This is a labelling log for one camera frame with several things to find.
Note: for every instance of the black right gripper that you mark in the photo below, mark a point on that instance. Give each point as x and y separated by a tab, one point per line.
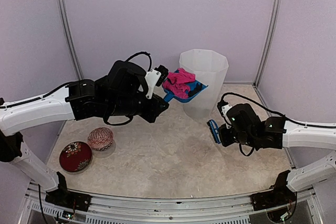
226	140

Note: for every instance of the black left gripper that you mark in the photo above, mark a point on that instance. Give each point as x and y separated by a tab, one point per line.
151	115

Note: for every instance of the blue hand brush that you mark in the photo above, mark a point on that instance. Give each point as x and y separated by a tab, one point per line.
214	130

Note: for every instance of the blue dustpan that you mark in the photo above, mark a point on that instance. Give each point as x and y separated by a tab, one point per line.
170	96

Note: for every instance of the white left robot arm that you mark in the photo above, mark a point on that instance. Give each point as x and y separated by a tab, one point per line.
73	101

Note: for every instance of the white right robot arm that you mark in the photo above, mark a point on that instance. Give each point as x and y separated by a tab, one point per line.
277	132

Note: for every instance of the red white patterned bowl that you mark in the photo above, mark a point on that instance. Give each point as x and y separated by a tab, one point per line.
100	139

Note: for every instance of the dark red floral bowl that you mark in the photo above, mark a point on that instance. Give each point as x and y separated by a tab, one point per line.
75	157

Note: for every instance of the small black paper scrap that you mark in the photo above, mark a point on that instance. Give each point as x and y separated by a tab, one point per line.
194	92

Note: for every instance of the white translucent plastic bin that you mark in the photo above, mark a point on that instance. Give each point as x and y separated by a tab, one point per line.
210	68

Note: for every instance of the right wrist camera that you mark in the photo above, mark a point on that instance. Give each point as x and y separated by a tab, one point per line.
225	109

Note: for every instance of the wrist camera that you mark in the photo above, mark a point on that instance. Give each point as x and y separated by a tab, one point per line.
154	78
225	109

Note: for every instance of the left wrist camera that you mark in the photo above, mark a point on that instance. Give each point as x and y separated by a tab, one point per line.
154	78

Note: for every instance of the aluminium front rail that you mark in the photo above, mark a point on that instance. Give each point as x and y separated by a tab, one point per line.
115	209

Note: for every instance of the aluminium corner post left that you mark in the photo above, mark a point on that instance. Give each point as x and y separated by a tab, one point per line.
69	39

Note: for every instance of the aluminium corner post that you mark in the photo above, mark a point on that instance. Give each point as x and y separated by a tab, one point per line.
69	39
268	42

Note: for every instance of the aluminium corner post right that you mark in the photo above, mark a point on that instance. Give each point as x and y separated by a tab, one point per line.
268	42

